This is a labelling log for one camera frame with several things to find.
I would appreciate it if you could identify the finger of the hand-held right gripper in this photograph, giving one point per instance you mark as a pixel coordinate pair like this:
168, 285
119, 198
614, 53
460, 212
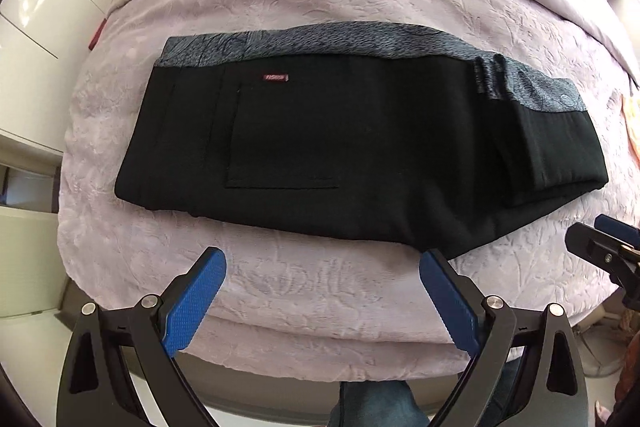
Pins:
595, 252
620, 229

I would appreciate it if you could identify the person's leg in jeans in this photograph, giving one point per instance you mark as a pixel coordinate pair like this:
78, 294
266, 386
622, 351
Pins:
372, 404

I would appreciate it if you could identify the white wardrobe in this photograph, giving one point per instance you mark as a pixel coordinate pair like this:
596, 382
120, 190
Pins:
50, 7

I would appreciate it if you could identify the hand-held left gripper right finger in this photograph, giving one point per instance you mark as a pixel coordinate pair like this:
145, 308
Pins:
450, 302

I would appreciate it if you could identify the black pants with grey band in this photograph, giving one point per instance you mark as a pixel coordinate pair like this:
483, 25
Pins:
350, 147

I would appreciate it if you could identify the red box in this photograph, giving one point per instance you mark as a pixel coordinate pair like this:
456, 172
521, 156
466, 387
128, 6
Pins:
97, 36

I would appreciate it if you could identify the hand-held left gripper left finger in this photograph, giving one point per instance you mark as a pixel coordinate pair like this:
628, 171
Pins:
192, 307

